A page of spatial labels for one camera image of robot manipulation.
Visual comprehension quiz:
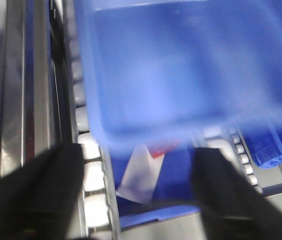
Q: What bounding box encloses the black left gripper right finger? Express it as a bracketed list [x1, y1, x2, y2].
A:
[192, 148, 282, 240]

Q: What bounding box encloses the white red paper label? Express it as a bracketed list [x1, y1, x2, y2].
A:
[116, 142, 178, 204]

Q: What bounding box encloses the white roller track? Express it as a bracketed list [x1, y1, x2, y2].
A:
[229, 127, 263, 194]
[66, 38, 113, 240]

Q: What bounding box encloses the silver metal shelf rail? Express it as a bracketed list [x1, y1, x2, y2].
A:
[0, 0, 72, 178]

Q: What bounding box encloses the small blue bin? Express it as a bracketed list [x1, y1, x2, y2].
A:
[240, 122, 282, 169]

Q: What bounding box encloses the blue plastic tray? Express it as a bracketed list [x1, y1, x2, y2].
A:
[74, 0, 282, 153]

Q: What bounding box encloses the blue bin under tray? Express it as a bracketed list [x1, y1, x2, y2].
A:
[111, 141, 200, 229]

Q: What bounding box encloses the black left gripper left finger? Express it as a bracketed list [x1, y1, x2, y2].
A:
[0, 143, 84, 240]

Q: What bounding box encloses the right white roller track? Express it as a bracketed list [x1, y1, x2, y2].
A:
[229, 127, 263, 194]

